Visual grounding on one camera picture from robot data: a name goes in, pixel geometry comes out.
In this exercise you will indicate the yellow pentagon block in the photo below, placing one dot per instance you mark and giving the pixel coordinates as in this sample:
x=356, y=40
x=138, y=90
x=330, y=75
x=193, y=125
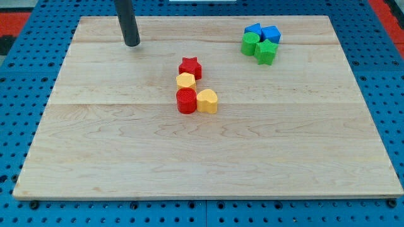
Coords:
x=186, y=80

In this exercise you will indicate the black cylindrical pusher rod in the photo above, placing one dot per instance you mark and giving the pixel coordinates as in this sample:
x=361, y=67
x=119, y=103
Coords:
x=127, y=22

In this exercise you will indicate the blue cube block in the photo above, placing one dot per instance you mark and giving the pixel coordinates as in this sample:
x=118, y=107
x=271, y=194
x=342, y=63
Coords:
x=271, y=33

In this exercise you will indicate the green star block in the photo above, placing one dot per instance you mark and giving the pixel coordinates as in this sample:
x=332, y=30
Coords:
x=265, y=52

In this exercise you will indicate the blue triangle block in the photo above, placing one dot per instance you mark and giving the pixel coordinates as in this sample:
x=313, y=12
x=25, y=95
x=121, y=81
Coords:
x=255, y=28

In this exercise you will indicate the yellow heart block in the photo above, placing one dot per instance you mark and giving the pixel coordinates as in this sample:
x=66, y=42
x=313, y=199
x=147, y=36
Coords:
x=207, y=101

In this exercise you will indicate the wooden board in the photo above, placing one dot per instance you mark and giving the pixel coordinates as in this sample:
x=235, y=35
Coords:
x=296, y=129

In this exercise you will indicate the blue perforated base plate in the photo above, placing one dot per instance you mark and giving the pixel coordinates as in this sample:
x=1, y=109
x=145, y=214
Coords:
x=30, y=69

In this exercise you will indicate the green cylinder block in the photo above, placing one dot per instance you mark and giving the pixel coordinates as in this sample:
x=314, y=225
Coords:
x=249, y=41

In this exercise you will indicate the red cylinder block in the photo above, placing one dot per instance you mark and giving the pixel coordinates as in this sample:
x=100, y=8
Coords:
x=186, y=100

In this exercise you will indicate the red star block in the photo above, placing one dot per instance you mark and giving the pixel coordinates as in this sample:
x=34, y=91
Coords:
x=191, y=66

